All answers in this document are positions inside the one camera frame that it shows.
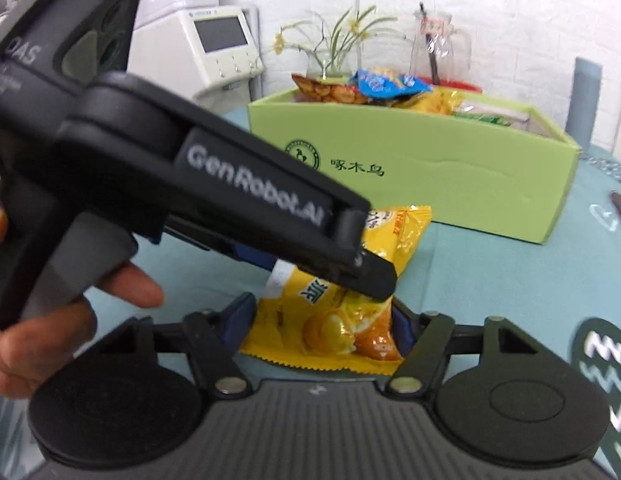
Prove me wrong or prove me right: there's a white machine with screen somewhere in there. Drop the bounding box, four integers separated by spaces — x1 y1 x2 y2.
128 6 264 115

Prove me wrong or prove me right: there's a green cardboard box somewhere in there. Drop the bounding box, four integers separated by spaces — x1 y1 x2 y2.
248 90 581 244

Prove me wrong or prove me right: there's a blue snack packet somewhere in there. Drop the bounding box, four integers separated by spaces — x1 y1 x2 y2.
350 70 432 100

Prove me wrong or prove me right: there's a yellow snack bag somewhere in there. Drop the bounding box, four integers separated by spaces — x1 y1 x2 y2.
240 205 432 376

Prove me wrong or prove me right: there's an orange snack packet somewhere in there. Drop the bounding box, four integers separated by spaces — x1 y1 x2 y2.
291 74 369 105

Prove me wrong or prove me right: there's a person's left hand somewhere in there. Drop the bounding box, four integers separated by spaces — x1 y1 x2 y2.
0 194 166 401

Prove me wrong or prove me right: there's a clear glass pitcher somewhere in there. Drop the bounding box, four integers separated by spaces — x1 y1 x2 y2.
409 3 472 86

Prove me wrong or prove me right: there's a yellow flower plant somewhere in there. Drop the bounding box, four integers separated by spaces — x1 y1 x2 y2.
271 6 407 79

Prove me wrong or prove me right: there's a grey cylindrical bottle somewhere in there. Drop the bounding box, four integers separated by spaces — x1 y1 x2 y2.
565 58 603 151

